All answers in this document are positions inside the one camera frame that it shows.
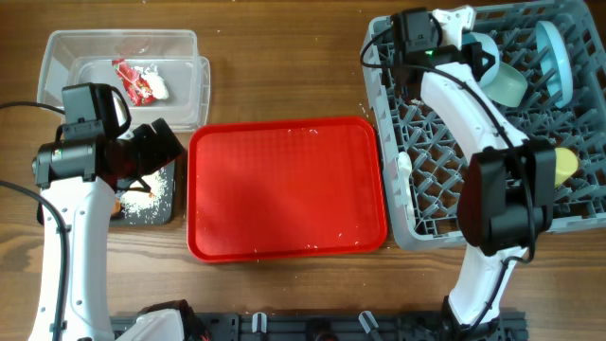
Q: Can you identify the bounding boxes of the mint green bowl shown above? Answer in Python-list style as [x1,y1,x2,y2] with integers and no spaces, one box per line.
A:
[482,62,528,108]

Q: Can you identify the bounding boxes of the orange carrot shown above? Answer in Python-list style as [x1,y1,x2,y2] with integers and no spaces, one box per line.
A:
[112,200,121,216]

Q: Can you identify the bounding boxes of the red snack wrapper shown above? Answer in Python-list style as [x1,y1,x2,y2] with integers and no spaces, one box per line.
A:
[112,59,156,106]

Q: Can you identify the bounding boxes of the white tissue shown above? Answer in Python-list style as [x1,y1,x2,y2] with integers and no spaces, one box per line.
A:
[134,64,169,99]

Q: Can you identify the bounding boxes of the light blue plate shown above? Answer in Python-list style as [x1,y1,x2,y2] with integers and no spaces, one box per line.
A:
[535,21,573,108]

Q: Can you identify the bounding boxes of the yellow plastic cup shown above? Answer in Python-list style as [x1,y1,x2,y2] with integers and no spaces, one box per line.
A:
[555,147,579,188]

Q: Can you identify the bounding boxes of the white plastic spoon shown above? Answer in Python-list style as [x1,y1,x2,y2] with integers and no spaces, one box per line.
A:
[398,152,417,227]

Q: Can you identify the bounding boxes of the light blue rice bowl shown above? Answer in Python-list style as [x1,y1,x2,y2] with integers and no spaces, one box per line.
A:
[462,32,500,87]

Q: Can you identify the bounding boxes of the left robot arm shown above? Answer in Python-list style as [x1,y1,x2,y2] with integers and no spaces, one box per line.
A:
[30,83,185,340]

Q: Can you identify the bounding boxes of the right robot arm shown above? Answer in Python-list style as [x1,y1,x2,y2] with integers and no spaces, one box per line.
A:
[390,8,556,340]

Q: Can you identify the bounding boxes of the grey dishwasher rack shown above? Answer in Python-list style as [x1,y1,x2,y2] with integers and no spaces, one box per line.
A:
[363,1,605,250]

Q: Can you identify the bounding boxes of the white rice pile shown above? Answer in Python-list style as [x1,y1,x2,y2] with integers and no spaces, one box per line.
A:
[113,164,174,224]

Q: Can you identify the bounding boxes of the black tray bin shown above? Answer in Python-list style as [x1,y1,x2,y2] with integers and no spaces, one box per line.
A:
[41,162,175,234]

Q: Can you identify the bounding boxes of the clear plastic bin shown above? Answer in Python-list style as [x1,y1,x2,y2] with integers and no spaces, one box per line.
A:
[37,29,210,133]

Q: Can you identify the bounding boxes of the red serving tray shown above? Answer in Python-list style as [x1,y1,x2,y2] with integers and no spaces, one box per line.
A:
[187,117,388,263]

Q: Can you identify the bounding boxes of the left black cable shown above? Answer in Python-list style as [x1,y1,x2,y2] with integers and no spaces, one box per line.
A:
[0,99,72,341]

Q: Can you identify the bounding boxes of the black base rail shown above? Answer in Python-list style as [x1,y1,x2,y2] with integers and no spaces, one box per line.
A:
[111,310,529,341]

